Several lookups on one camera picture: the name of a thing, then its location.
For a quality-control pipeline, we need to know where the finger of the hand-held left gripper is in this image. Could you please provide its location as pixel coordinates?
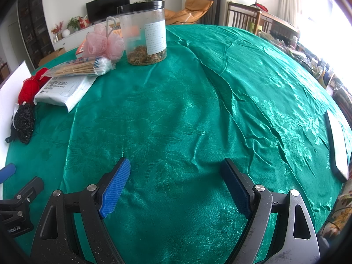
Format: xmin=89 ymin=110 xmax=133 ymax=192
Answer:
xmin=15 ymin=176 xmax=44 ymax=204
xmin=0 ymin=163 xmax=16 ymax=184

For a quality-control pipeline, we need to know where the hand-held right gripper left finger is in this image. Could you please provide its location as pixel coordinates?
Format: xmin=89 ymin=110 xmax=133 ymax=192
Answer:
xmin=30 ymin=158 xmax=131 ymax=264

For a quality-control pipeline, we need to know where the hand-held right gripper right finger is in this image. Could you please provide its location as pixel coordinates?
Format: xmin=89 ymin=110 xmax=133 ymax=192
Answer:
xmin=221 ymin=158 xmax=321 ymax=264

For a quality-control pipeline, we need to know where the white cardboard box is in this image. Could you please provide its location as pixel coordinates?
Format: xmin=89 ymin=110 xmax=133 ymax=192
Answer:
xmin=0 ymin=62 xmax=35 ymax=193

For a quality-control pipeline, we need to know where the pink bath pouf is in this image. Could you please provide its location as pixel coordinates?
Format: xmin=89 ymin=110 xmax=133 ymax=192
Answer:
xmin=83 ymin=16 xmax=125 ymax=61

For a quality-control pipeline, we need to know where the black lace hair accessory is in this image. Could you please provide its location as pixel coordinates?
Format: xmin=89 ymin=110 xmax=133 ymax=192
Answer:
xmin=5 ymin=103 xmax=36 ymax=145

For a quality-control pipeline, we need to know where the green satin tablecloth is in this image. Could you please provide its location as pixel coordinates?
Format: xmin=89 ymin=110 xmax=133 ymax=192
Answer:
xmin=3 ymin=23 xmax=352 ymax=264

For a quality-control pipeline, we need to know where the red bath pouf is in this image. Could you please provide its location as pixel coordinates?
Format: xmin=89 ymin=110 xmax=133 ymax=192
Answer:
xmin=18 ymin=67 xmax=48 ymax=106

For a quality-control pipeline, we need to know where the white wet wipes pack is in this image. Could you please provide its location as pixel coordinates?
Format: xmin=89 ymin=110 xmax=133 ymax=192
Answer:
xmin=33 ymin=74 xmax=98 ymax=113

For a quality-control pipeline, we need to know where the floral sofa cover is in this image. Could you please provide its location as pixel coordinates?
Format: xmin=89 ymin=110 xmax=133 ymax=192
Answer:
xmin=319 ymin=192 xmax=352 ymax=240

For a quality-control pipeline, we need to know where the black smartphone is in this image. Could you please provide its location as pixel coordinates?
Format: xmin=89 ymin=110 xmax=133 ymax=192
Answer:
xmin=326 ymin=110 xmax=349 ymax=182

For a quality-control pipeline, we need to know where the brown cardboard box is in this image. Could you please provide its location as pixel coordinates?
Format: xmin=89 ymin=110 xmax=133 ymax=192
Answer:
xmin=38 ymin=48 xmax=66 ymax=66

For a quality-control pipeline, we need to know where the cotton swab pack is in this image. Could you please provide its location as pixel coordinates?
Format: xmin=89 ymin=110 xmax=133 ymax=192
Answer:
xmin=41 ymin=56 xmax=114 ymax=77

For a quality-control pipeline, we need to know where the orange paperback book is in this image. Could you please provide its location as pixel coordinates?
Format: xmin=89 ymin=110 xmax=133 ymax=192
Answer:
xmin=75 ymin=29 xmax=123 ymax=59

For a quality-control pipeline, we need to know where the clutter of bottles and jars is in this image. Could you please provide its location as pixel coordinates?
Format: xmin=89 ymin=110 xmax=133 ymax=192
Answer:
xmin=261 ymin=30 xmax=336 ymax=88

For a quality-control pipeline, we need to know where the white television cabinet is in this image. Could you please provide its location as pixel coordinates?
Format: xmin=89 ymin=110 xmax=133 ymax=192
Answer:
xmin=52 ymin=19 xmax=121 ymax=51

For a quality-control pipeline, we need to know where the dark display cabinet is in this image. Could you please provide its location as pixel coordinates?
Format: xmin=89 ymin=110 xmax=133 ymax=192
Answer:
xmin=16 ymin=0 xmax=55 ymax=69

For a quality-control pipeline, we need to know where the red flower bouquet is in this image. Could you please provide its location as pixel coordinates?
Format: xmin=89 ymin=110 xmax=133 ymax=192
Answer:
xmin=51 ymin=20 xmax=65 ymax=40

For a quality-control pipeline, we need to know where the clear jar with black lid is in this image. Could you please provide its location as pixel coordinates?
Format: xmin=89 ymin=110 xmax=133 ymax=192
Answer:
xmin=117 ymin=0 xmax=168 ymax=66

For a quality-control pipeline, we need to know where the green plant with red decorations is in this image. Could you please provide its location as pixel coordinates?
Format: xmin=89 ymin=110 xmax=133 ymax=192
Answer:
xmin=67 ymin=16 xmax=88 ymax=31

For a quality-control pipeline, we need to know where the black flat television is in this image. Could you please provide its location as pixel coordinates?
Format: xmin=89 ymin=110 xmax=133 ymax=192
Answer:
xmin=85 ymin=0 xmax=130 ymax=24

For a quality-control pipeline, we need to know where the orange lounge chair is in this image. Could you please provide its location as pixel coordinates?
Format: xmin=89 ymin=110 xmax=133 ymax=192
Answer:
xmin=164 ymin=0 xmax=214 ymax=25

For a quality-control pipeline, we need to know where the grey curtain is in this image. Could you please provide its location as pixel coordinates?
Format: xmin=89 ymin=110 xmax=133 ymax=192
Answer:
xmin=203 ymin=0 xmax=229 ymax=26

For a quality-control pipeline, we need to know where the white curtain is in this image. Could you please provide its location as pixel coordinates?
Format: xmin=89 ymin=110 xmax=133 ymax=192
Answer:
xmin=278 ymin=0 xmax=303 ymax=28

